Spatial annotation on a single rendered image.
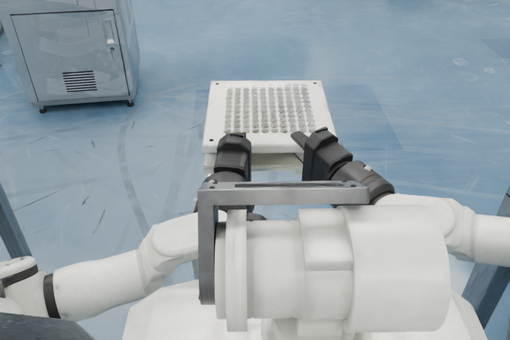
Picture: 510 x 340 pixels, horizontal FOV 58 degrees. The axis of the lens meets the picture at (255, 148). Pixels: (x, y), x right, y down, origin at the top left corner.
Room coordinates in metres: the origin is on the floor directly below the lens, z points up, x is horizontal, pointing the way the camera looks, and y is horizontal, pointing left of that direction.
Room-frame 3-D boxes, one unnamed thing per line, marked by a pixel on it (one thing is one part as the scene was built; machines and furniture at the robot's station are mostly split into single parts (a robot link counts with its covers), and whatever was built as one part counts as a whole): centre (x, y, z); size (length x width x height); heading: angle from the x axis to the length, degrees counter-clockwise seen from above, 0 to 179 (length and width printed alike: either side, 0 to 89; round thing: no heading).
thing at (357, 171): (0.59, -0.14, 1.00); 0.12 x 0.10 x 0.13; 33
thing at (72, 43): (2.64, 1.06, 0.38); 0.63 x 0.57 x 0.76; 98
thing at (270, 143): (0.78, -0.03, 1.00); 0.25 x 0.24 x 0.02; 91
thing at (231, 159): (0.57, 0.04, 1.00); 0.12 x 0.10 x 0.13; 173
